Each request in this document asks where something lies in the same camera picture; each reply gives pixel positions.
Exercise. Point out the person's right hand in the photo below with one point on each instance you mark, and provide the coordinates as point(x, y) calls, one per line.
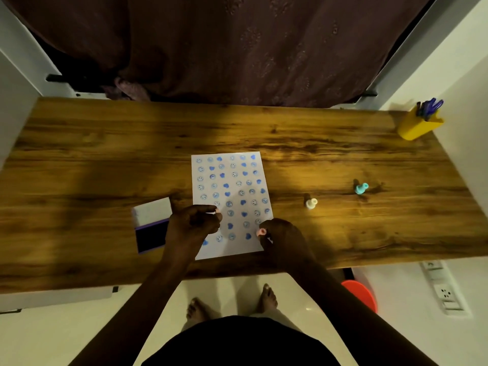
point(286, 243)

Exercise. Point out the person's left hand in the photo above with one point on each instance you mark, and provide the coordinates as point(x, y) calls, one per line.
point(186, 232)

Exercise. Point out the person's left thumb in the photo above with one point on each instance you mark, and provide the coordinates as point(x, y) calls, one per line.
point(213, 224)

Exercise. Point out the person's right fingers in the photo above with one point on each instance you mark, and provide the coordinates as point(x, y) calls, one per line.
point(268, 236)

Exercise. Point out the small pink stamp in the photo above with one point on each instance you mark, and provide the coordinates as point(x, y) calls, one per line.
point(260, 232)

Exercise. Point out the person's right forearm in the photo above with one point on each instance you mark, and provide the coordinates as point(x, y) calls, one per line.
point(350, 320)

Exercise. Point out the person's left forearm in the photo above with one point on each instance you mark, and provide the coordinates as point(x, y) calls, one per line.
point(145, 308)

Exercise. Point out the white paper with blue stamps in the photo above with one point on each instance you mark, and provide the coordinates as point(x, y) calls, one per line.
point(232, 179)

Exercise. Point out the small white stamp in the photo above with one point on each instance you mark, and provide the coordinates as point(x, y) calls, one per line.
point(311, 203)

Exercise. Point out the open purple ink pad case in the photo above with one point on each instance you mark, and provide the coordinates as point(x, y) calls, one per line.
point(150, 224)

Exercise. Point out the person's right foot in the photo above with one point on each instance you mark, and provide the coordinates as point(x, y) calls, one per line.
point(268, 299)

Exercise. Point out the person's foot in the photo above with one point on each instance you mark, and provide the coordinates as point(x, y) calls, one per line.
point(196, 310)
point(268, 299)

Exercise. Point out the person's left foot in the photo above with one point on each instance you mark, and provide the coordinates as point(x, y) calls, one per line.
point(196, 310)

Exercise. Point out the small teal stamp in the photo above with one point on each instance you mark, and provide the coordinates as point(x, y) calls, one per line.
point(361, 188)

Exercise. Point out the person's black garment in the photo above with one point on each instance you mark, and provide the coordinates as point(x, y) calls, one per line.
point(240, 343)

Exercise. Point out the red plastic stool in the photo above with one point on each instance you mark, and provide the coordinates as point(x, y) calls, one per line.
point(362, 295)

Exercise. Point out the dark maroon curtain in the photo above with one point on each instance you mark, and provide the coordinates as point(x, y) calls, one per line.
point(228, 49)

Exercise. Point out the white power strip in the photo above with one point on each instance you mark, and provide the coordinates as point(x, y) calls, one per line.
point(444, 289)

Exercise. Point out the yellow pen holder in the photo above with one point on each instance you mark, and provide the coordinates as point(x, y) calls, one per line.
point(417, 127)

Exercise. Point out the bunch of blue pens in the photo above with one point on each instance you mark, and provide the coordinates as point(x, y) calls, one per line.
point(430, 107)

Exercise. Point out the white table support bracket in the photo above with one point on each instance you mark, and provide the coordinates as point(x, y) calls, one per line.
point(57, 299)

